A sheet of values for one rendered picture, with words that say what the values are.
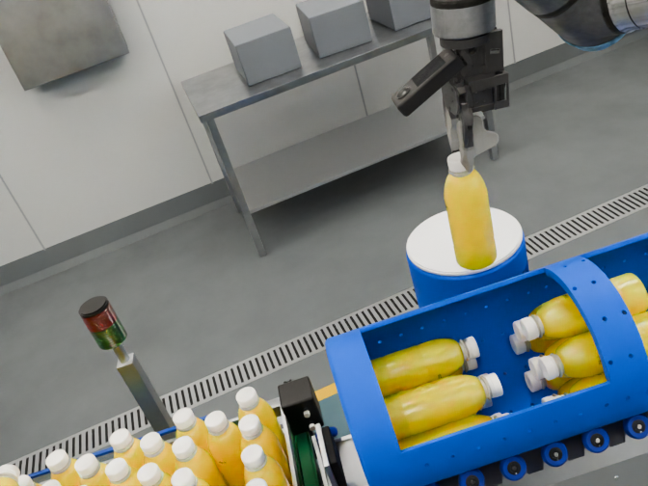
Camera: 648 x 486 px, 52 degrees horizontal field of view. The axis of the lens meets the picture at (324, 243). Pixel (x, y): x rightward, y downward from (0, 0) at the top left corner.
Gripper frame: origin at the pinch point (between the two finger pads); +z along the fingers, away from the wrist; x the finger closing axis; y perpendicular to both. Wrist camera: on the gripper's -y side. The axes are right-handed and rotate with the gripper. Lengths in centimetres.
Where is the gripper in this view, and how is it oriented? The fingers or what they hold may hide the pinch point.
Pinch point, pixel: (459, 159)
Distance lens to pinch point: 109.4
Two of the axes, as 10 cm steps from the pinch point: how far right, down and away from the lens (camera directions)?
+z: 1.8, 8.3, 5.3
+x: -1.7, -5.1, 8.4
